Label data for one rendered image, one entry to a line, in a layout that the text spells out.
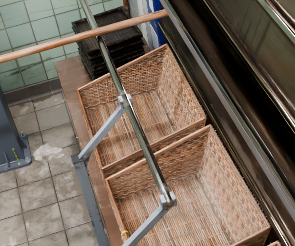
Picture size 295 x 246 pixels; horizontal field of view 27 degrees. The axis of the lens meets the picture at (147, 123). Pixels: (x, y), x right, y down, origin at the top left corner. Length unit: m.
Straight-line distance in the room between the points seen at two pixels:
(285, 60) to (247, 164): 0.62
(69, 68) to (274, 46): 1.80
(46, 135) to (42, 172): 0.30
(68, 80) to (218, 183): 1.14
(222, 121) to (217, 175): 0.24
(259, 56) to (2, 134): 2.08
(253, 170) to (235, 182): 0.19
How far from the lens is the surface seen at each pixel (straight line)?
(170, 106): 2.86
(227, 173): 2.34
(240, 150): 2.19
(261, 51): 1.72
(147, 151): 1.92
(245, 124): 1.60
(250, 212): 2.22
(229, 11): 1.89
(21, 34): 3.81
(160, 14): 2.45
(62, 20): 3.80
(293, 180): 1.51
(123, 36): 2.96
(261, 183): 2.08
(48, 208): 3.40
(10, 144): 3.58
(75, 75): 3.23
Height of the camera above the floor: 2.57
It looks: 44 degrees down
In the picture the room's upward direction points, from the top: 10 degrees counter-clockwise
